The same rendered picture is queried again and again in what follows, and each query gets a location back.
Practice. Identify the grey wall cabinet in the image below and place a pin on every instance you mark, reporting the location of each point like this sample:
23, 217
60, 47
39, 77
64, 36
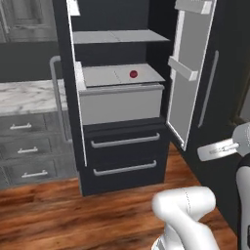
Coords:
26, 19

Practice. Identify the small red round fruit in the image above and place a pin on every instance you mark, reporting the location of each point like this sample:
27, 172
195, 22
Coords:
133, 74

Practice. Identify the grey fridge shelf over drawer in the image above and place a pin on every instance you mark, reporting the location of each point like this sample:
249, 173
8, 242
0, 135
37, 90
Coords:
107, 76

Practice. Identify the grey cabinet drawer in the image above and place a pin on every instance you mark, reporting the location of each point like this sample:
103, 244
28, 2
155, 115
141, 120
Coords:
29, 146
31, 171
26, 122

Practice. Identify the white crisper drawer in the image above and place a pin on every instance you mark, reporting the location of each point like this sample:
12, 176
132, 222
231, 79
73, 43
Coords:
120, 105

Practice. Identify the black tall cabinet door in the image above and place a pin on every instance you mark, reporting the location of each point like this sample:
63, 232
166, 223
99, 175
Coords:
228, 65

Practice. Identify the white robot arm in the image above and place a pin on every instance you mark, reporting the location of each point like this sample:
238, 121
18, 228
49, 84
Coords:
185, 211

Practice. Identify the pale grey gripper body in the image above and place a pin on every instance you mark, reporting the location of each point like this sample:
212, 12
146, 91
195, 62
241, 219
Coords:
215, 150

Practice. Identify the fridge door with white liner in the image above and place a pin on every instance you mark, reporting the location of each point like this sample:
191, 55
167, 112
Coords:
190, 97

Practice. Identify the black fridge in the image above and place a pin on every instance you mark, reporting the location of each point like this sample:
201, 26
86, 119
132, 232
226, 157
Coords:
110, 16

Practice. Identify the black freezer drawer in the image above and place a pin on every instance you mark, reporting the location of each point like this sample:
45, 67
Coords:
123, 182
127, 153

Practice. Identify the white door bin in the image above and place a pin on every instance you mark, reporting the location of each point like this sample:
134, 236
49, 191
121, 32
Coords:
80, 78
73, 7
184, 69

